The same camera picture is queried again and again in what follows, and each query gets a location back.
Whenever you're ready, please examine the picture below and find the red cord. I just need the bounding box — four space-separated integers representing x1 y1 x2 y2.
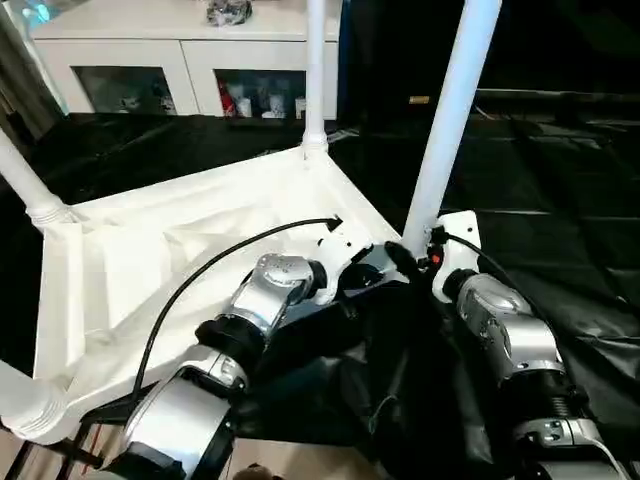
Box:
83 423 107 452

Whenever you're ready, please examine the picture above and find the black mat cloth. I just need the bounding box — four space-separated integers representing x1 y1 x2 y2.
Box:
0 109 640 479

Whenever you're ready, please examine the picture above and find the grey bundle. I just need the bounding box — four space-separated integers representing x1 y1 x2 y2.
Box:
204 0 255 27

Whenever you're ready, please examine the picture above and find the white glass-door cabinet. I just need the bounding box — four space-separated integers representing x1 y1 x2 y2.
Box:
31 0 345 122

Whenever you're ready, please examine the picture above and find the grey metal bar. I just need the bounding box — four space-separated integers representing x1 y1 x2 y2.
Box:
473 87 640 105

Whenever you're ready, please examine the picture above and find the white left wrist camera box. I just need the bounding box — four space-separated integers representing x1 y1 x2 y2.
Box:
311 216 377 307

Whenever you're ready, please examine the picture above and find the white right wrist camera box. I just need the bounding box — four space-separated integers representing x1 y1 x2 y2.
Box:
423 208 481 302

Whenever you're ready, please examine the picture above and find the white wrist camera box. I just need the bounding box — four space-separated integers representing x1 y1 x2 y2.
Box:
423 208 481 302
311 216 377 307

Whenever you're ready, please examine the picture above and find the white plastic table top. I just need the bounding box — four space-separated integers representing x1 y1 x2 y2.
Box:
31 143 407 447

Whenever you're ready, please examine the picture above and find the white plastic table leg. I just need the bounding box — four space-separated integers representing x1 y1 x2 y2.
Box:
0 361 67 445
0 128 70 227
401 0 505 257
301 0 330 157

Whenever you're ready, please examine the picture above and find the black folding table frame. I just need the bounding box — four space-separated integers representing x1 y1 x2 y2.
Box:
0 423 107 480

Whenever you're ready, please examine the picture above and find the grey curtain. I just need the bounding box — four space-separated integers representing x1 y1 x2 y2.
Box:
0 0 70 147

